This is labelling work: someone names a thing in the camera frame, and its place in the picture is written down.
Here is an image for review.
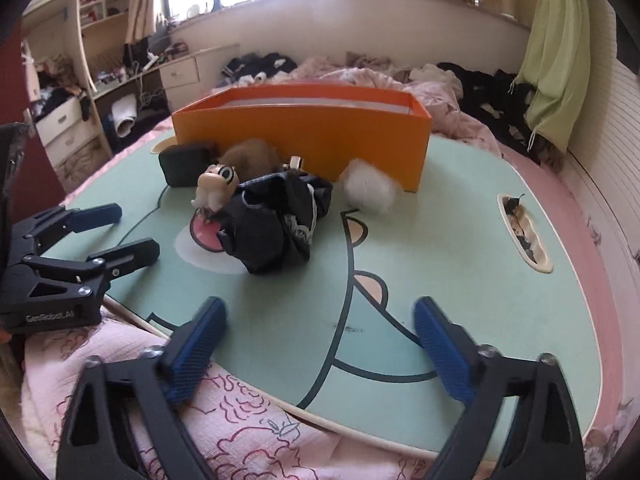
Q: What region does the green hanging cloth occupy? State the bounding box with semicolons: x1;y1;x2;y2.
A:
515;0;593;153

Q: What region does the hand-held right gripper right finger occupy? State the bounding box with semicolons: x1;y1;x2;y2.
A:
412;296;586;480

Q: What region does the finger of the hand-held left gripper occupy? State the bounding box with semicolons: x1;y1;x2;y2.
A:
12;202;123;261
24;238;162;297

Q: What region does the black printed clothing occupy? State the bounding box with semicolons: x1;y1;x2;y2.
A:
437;62;543;161

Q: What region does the green cartoon desktop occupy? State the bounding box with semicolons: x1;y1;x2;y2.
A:
47;132;603;461

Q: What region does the black and white clothes pile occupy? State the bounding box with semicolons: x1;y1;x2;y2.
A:
220;51;298;86

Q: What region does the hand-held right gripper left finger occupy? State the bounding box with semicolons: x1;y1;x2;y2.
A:
55;296;228;480

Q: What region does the orange cardboard box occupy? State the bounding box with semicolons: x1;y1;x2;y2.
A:
171;82;433;195

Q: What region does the cartoon figurine toy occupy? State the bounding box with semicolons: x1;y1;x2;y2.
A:
192;162;240;213

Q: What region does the brown fur pompom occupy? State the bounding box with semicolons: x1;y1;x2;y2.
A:
218;139;287;181

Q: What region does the black crumpled bag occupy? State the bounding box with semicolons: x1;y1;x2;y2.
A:
215;170;335;276

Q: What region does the black rectangular pouch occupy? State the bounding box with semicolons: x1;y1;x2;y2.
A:
158;142;217;188

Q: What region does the white fur pompom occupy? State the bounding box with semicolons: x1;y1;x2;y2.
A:
340;157;403;213

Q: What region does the white low drawer unit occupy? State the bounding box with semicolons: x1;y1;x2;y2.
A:
35;97;113;166

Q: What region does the cluttered wooden shelf unit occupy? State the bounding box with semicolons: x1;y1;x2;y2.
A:
20;0;171;166

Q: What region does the white drawer cabinet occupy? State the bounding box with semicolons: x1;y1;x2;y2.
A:
159;42;241;111

